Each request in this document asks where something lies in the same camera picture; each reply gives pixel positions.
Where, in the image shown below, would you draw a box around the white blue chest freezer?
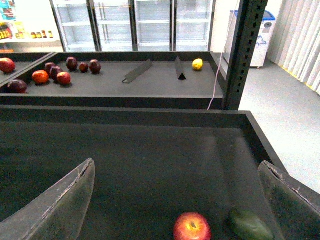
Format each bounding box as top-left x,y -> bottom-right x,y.
223,10 -> 276,68

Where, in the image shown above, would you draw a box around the red fruit far left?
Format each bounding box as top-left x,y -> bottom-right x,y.
0,57 -> 16,74

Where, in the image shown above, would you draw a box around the pink cable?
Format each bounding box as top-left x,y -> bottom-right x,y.
207,0 -> 240,111

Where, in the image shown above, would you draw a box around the dark red fruit cluster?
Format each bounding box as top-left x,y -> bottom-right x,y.
49,66 -> 63,82

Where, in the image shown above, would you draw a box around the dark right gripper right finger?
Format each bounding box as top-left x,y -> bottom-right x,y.
258,161 -> 320,240

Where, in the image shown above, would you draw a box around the dark red apple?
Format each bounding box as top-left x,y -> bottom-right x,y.
89,59 -> 101,74
66,57 -> 78,72

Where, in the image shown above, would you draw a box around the dark red fruit behind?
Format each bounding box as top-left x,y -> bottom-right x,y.
44,62 -> 56,75

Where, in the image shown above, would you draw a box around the yellow lemon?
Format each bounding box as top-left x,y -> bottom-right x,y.
192,58 -> 204,71

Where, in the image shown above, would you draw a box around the dark red apple back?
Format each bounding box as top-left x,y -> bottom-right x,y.
66,57 -> 78,72

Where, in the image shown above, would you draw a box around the small dark red fruit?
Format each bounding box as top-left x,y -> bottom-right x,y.
79,62 -> 89,73

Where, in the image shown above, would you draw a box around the shelf with jars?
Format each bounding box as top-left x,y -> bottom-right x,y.
0,0 -> 63,54

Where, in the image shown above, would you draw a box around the green avocado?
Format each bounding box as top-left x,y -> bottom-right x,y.
228,208 -> 275,240

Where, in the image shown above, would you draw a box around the orange red tomato fruit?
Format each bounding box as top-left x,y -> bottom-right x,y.
32,70 -> 49,85

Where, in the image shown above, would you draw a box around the black display tray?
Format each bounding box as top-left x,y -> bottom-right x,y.
0,51 -> 225,110
0,105 -> 283,240

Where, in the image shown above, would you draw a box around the black near display tray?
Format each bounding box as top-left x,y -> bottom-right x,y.
0,105 -> 283,240

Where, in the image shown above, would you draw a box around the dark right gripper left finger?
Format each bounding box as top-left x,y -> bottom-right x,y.
0,158 -> 96,240

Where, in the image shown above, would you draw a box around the dark red apple right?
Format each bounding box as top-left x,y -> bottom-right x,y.
89,59 -> 101,74

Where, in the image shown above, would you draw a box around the black perforated metal post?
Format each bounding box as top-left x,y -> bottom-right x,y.
222,0 -> 268,111

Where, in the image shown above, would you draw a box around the red apple front cluster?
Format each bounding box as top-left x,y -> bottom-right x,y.
56,72 -> 71,86

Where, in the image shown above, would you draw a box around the black triangular divider bar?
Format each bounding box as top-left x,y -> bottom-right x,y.
174,56 -> 186,81

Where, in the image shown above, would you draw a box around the black far display tray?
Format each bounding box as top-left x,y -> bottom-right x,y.
0,51 -> 225,110

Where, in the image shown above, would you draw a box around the black flat divider bar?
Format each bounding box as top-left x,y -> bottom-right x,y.
121,59 -> 153,84

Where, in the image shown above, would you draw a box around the glass door refrigerator row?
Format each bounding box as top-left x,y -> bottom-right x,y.
50,0 -> 215,52

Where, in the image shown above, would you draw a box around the white vertical blinds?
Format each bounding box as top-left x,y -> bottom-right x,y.
268,0 -> 320,94

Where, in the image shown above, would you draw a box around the red yellow apple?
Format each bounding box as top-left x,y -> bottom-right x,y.
173,212 -> 212,240

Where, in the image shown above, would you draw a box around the dark purple fruit left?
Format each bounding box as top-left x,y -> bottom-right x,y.
7,79 -> 28,94

